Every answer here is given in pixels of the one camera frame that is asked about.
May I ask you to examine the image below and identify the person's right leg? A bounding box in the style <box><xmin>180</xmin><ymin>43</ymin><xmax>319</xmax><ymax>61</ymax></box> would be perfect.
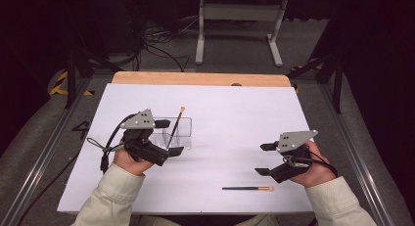
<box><xmin>234</xmin><ymin>213</ymin><xmax>278</xmax><ymax>226</ymax></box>

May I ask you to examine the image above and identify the black tripod stand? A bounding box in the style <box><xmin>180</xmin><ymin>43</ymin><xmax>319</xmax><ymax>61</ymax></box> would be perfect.
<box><xmin>287</xmin><ymin>52</ymin><xmax>345</xmax><ymax>114</ymax></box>
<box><xmin>63</xmin><ymin>46</ymin><xmax>124</xmax><ymax>110</ymax></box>

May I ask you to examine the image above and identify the tangle of floor cables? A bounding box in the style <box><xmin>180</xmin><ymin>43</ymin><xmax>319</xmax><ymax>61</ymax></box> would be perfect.
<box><xmin>140</xmin><ymin>15</ymin><xmax>201</xmax><ymax>45</ymax></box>

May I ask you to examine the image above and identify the white table cover sheet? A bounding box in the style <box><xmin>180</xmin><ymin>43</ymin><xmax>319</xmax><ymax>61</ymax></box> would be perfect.
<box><xmin>57</xmin><ymin>82</ymin><xmax>315</xmax><ymax>215</ymax></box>

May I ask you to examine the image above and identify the person's leg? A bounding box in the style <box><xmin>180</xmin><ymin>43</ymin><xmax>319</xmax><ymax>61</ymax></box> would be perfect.
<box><xmin>137</xmin><ymin>215</ymin><xmax>182</xmax><ymax>226</ymax></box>
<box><xmin>234</xmin><ymin>213</ymin><xmax>278</xmax><ymax>226</ymax></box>

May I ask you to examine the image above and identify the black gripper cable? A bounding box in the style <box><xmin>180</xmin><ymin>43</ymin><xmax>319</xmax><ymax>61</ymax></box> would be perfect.
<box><xmin>14</xmin><ymin>113</ymin><xmax>138</xmax><ymax>226</ymax></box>
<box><xmin>283</xmin><ymin>151</ymin><xmax>340</xmax><ymax>179</ymax></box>

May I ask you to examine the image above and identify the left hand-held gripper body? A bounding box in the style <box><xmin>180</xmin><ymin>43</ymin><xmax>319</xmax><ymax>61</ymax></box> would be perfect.
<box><xmin>119</xmin><ymin>109</ymin><xmax>171</xmax><ymax>167</ymax></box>

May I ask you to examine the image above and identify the black floor cable loop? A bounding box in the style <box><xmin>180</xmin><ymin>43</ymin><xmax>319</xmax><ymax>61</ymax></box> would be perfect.
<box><xmin>143</xmin><ymin>43</ymin><xmax>191</xmax><ymax>72</ymax></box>

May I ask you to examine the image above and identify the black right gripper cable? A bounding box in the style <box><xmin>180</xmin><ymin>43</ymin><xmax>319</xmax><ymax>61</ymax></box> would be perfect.
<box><xmin>283</xmin><ymin>151</ymin><xmax>340</xmax><ymax>179</ymax></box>

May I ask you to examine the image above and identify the person's left hand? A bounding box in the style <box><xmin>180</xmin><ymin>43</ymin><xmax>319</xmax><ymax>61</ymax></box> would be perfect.
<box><xmin>113</xmin><ymin>139</ymin><xmax>155</xmax><ymax>177</ymax></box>

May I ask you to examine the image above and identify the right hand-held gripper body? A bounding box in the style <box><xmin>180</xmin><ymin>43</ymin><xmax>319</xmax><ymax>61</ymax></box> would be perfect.
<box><xmin>269</xmin><ymin>129</ymin><xmax>319</xmax><ymax>184</ymax></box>

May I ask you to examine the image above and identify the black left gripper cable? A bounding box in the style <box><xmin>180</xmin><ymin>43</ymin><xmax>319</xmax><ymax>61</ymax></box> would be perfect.
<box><xmin>14</xmin><ymin>113</ymin><xmax>138</xmax><ymax>226</ymax></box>

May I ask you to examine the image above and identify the white metal stand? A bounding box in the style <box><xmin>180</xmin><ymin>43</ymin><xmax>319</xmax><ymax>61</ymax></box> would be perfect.
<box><xmin>195</xmin><ymin>0</ymin><xmax>289</xmax><ymax>68</ymax></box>

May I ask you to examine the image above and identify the clear plastic organizer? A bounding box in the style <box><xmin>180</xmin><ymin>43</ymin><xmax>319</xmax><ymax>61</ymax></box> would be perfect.
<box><xmin>148</xmin><ymin>116</ymin><xmax>193</xmax><ymax>151</ymax></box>

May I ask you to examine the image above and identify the black equipment cabinet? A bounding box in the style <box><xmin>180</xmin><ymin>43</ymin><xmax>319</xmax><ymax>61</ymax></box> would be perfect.
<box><xmin>96</xmin><ymin>0</ymin><xmax>145</xmax><ymax>55</ymax></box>

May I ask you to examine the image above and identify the black-handled makeup brush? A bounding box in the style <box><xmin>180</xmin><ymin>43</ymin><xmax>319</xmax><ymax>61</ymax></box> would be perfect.
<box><xmin>165</xmin><ymin>106</ymin><xmax>186</xmax><ymax>150</ymax></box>
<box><xmin>221</xmin><ymin>185</ymin><xmax>275</xmax><ymax>192</ymax></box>

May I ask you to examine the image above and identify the person's left leg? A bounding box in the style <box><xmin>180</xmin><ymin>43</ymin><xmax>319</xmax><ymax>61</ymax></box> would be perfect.
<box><xmin>137</xmin><ymin>215</ymin><xmax>182</xmax><ymax>226</ymax></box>

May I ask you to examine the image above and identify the person's right hand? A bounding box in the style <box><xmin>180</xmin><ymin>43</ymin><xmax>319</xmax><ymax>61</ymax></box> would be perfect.
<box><xmin>290</xmin><ymin>140</ymin><xmax>337</xmax><ymax>189</ymax></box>

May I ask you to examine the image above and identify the aluminium rail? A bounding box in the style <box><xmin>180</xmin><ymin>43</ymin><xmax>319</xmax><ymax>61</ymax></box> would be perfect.
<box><xmin>0</xmin><ymin>77</ymin><xmax>93</xmax><ymax>226</ymax></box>
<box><xmin>317</xmin><ymin>83</ymin><xmax>394</xmax><ymax>226</ymax></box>

